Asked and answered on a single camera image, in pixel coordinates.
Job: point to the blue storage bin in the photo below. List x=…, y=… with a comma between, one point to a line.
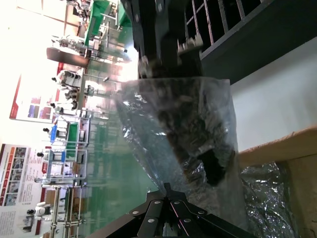
x=53, y=134

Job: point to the white humanoid robot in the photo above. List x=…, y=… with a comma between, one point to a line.
x=65, y=107
x=67, y=78
x=40, y=210

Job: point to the red bordered wall poster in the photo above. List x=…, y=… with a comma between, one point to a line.
x=32, y=104

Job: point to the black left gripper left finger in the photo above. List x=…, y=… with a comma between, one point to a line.
x=151, y=210

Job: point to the large photo wall poster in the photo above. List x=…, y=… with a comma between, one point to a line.
x=19, y=173

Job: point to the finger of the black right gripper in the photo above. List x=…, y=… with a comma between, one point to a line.
x=143, y=32
x=171, y=19

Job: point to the black display screen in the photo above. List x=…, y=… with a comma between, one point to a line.
x=67, y=57

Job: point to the green storage bin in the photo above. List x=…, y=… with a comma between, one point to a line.
x=73, y=136

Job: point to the graphics card in shiny bag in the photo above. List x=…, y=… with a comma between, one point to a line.
x=267, y=198

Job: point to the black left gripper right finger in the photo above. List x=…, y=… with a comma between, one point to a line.
x=193, y=218

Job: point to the brown cardboard box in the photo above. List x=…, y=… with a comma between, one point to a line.
x=292, y=148

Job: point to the green table cloth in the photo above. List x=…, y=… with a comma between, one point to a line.
x=95, y=15

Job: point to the black slotted plastic container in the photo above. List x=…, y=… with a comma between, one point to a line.
x=272, y=42

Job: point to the grey transparent antistatic bag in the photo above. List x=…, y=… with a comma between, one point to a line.
x=148, y=148

